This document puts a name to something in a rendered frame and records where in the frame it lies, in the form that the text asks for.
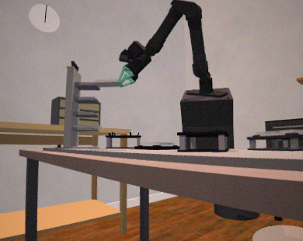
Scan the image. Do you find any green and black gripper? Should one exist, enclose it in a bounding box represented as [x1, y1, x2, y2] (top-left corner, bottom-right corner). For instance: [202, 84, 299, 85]
[118, 61, 145, 88]

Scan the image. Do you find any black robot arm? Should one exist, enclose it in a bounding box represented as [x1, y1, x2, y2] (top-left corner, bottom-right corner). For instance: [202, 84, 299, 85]
[119, 0, 228, 97]

